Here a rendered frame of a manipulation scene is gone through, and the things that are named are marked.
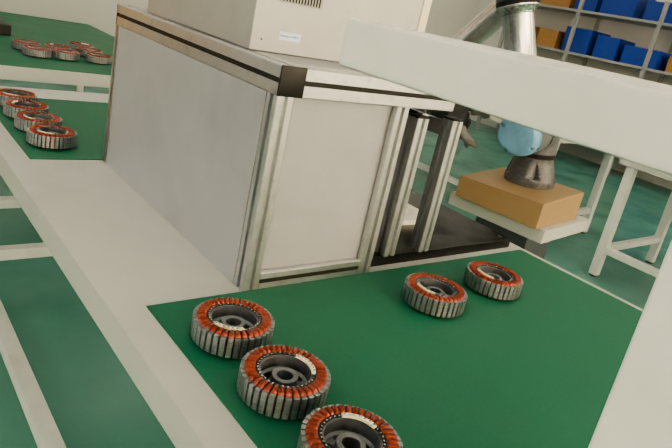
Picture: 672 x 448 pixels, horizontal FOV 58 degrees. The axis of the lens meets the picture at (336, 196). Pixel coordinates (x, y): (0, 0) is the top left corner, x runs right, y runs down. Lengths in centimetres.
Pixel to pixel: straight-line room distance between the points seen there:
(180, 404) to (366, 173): 53
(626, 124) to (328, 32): 84
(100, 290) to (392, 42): 67
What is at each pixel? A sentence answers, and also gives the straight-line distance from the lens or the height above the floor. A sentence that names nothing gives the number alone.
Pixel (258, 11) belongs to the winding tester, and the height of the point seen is 118.
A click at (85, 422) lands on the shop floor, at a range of 191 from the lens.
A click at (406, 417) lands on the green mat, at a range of 81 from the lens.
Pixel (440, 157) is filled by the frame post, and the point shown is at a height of 97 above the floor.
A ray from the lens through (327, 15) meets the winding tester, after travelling 110.
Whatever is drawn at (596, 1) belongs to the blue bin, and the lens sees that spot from 823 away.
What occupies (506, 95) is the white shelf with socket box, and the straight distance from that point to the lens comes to 35.
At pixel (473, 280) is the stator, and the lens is 121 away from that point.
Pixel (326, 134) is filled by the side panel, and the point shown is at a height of 101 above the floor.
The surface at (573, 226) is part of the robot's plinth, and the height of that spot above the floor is 74.
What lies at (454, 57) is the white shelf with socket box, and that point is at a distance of 38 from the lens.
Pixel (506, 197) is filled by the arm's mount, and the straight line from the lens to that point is 180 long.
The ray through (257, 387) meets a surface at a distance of 74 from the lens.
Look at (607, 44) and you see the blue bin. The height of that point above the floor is 145.
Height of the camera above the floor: 121
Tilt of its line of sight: 17 degrees down
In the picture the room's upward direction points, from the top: 12 degrees clockwise
